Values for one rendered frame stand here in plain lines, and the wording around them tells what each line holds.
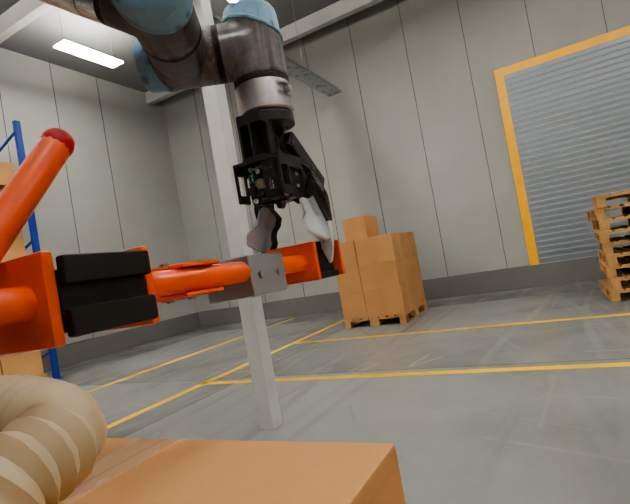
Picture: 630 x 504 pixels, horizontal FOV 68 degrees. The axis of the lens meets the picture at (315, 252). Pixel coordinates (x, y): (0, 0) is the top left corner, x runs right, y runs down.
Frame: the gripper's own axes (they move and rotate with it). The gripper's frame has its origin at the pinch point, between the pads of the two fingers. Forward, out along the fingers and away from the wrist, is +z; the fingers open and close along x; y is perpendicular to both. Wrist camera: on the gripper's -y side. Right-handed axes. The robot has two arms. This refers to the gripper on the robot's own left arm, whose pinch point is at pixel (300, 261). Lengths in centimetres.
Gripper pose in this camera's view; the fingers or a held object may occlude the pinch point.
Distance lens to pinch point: 64.7
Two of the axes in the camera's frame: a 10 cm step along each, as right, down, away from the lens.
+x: 8.7, -1.7, -4.6
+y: -4.6, 0.6, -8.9
